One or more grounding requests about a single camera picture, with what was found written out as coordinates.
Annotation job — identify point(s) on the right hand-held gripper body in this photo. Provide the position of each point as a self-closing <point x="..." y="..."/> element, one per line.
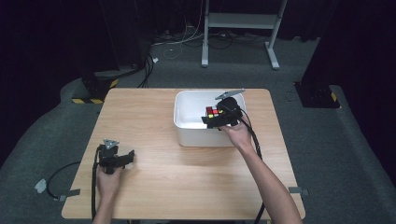
<point x="231" y="110"/>

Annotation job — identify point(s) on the white plastic bin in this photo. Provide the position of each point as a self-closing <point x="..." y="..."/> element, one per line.
<point x="190" y="124"/>

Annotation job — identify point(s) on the grey tape strip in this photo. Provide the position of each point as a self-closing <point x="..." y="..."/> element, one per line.
<point x="68" y="194"/>
<point x="298" y="190"/>

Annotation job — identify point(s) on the white metal stand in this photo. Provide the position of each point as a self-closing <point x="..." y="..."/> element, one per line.
<point x="241" y="21"/>

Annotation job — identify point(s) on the person's right hand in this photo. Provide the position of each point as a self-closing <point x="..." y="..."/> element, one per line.
<point x="239" y="135"/>

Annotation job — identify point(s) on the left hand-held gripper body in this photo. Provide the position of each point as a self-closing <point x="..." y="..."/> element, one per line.
<point x="109" y="157"/>

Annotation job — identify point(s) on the person's left hand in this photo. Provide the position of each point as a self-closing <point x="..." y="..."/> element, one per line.
<point x="108" y="183"/>

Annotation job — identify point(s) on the black base with yellow mark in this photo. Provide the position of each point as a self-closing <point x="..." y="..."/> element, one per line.
<point x="317" y="96"/>

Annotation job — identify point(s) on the black base with striped tape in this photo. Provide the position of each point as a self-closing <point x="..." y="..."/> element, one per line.
<point x="93" y="90"/>

